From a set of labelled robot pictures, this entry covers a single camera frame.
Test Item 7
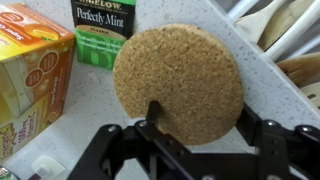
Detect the open utensil drawer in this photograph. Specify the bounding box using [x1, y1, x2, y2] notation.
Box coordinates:
[212, 0, 319, 112]

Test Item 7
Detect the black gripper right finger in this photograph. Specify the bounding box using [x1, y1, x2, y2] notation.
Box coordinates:
[236, 104, 288, 157]

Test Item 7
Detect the brown cork lid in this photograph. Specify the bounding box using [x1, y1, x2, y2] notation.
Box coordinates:
[113, 24, 244, 145]

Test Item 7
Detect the orange tea box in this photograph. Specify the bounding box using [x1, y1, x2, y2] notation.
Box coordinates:
[0, 3, 75, 162]

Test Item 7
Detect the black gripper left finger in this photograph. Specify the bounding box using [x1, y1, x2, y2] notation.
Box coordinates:
[135, 101, 187, 157]

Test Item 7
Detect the wooden fork utensil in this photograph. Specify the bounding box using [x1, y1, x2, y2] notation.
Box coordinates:
[236, 0, 287, 43]

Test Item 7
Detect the green mint tea packet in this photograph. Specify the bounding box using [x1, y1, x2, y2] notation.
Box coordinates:
[71, 0, 137, 70]

